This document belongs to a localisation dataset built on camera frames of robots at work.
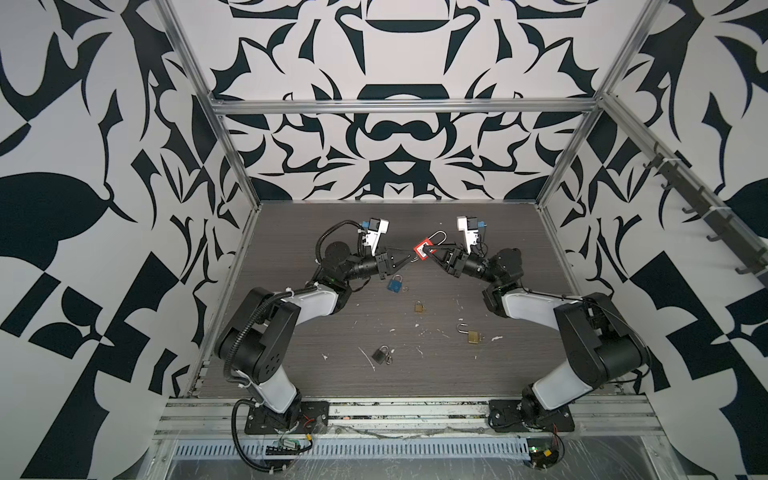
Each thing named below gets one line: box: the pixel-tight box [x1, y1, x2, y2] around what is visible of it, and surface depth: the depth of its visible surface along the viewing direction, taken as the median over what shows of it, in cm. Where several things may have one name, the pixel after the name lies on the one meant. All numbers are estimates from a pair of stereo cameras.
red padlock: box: [413, 230, 447, 261], surface depth 76 cm
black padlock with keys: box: [372, 345, 395, 365], surface depth 86 cm
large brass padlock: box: [456, 322, 480, 344], surface depth 89 cm
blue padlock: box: [387, 274, 403, 294], surface depth 99 cm
